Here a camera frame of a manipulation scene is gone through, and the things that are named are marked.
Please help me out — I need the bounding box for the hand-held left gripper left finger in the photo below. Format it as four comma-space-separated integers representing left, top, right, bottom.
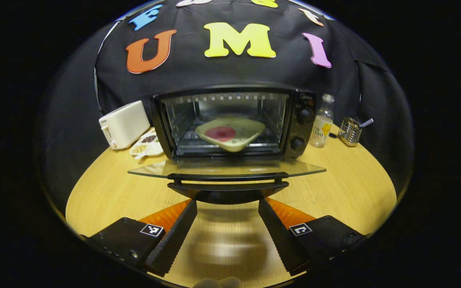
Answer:
86, 198, 198, 278

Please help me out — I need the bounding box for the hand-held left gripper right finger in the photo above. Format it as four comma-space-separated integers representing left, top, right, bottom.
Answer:
258, 198, 370, 277

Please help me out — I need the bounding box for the black electric oven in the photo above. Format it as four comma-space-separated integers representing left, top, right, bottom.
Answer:
128, 84, 327, 205

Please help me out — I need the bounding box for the pink round food slice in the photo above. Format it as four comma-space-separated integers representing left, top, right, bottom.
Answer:
204, 126, 237, 143

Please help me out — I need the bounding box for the white square food plate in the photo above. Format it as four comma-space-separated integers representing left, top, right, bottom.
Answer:
195, 117, 266, 153

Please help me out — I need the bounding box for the white compartment dish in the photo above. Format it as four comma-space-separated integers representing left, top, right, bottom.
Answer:
130, 128, 164, 160

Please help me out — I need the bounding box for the clear drink bottle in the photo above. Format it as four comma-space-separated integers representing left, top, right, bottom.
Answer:
309, 94, 335, 149

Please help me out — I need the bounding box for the white toaster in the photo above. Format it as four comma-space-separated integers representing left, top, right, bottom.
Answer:
99, 100, 151, 150

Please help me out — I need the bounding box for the wire mesh holder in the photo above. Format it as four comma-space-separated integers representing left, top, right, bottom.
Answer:
338, 117, 362, 147

